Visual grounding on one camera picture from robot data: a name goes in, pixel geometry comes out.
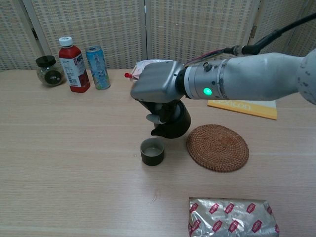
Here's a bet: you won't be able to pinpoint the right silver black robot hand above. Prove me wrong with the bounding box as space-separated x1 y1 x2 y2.
130 60 186 125

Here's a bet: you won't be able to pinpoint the black teapot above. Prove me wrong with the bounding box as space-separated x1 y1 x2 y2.
150 100 192 139

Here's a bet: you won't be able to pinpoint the brown woven round coaster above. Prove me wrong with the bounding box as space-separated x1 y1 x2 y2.
186 124 250 172

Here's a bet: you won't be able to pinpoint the pink white snack bag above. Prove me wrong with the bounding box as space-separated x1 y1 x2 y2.
134 59 173 80

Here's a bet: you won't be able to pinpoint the blue drink can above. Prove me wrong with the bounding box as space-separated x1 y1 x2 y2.
85 45 111 90

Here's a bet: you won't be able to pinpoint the dark ceramic teacup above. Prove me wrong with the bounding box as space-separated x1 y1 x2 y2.
140 138 165 166

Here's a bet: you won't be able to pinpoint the woven folding screen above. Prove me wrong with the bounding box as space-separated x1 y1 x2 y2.
0 0 316 72

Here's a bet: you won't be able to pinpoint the red juice bottle white cap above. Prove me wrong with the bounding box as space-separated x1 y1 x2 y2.
58 36 91 93

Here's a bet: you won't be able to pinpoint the glass jar black lid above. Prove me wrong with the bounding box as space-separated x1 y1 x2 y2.
35 55 65 87

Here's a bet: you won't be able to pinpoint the yellow white Lexicon book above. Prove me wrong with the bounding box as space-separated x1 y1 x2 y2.
207 98 278 121

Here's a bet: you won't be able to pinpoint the silver foil tea package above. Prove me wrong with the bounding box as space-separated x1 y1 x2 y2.
188 197 280 237

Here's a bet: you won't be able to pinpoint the thin coloured wrist wires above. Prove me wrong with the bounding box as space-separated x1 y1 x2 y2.
185 48 227 67

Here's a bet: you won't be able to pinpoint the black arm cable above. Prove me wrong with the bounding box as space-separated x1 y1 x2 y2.
223 12 316 55

